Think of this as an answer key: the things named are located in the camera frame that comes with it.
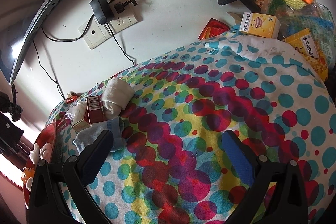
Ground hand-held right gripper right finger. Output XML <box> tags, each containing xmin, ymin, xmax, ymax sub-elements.
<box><xmin>222</xmin><ymin>130</ymin><xmax>308</xmax><ymax>224</ymax></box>

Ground white yellow medicine box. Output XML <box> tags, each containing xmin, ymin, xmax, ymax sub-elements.
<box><xmin>227</xmin><ymin>11</ymin><xmax>281</xmax><ymax>39</ymax></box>

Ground black power adapter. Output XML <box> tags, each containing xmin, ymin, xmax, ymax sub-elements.
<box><xmin>89</xmin><ymin>0</ymin><xmax>115</xmax><ymax>25</ymax></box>

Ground small brown red box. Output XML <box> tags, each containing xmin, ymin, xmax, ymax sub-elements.
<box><xmin>71</xmin><ymin>95</ymin><xmax>107</xmax><ymax>132</ymax></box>

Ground black television power cable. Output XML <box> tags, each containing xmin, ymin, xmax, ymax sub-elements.
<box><xmin>41</xmin><ymin>0</ymin><xmax>138</xmax><ymax>42</ymax></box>

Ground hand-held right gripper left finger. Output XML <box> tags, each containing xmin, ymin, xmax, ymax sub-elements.
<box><xmin>28</xmin><ymin>130</ymin><xmax>114</xmax><ymax>224</ymax></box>

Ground polka-dot cloth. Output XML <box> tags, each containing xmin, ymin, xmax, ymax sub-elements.
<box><xmin>45</xmin><ymin>30</ymin><xmax>336</xmax><ymax>224</ymax></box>

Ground cream sock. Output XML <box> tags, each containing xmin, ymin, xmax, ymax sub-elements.
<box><xmin>101</xmin><ymin>78</ymin><xmax>135</xmax><ymax>119</ymax></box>

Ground white plastic bag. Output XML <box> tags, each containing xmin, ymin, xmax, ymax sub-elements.
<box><xmin>64</xmin><ymin>102</ymin><xmax>87</xmax><ymax>121</ymax></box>

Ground orange animal toy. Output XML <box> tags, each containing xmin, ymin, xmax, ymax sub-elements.
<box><xmin>22</xmin><ymin>166</ymin><xmax>36</xmax><ymax>184</ymax></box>

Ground white power wall socket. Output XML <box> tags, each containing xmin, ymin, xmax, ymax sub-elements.
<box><xmin>106</xmin><ymin>9</ymin><xmax>139</xmax><ymax>31</ymax></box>

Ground round red tray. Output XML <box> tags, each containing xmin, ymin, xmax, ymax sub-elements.
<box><xmin>23</xmin><ymin>122</ymin><xmax>66</xmax><ymax>210</ymax></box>

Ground orange yellow medicine box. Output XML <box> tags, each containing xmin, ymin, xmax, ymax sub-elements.
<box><xmin>282</xmin><ymin>28</ymin><xmax>330</xmax><ymax>80</ymax></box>

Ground light blue sock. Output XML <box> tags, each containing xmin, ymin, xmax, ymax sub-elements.
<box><xmin>73</xmin><ymin>118</ymin><xmax>125</xmax><ymax>153</ymax></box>

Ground long black cable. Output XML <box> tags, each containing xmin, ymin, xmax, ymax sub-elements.
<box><xmin>33</xmin><ymin>40</ymin><xmax>66</xmax><ymax>100</ymax></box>

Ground clear plastic bag of goods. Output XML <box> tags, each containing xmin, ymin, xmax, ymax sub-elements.
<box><xmin>262</xmin><ymin>0</ymin><xmax>336</xmax><ymax>67</ymax></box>

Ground black flat-screen television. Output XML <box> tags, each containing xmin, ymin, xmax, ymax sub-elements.
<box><xmin>0</xmin><ymin>0</ymin><xmax>107</xmax><ymax>86</ymax></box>

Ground white sock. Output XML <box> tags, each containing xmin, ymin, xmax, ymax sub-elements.
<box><xmin>29</xmin><ymin>142</ymin><xmax>52</xmax><ymax>163</ymax></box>

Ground black adapter cable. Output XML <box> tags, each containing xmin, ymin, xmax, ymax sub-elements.
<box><xmin>106</xmin><ymin>25</ymin><xmax>137</xmax><ymax>65</ymax></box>

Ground red snack packet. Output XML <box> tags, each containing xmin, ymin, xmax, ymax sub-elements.
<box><xmin>198</xmin><ymin>18</ymin><xmax>231</xmax><ymax>39</ymax></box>

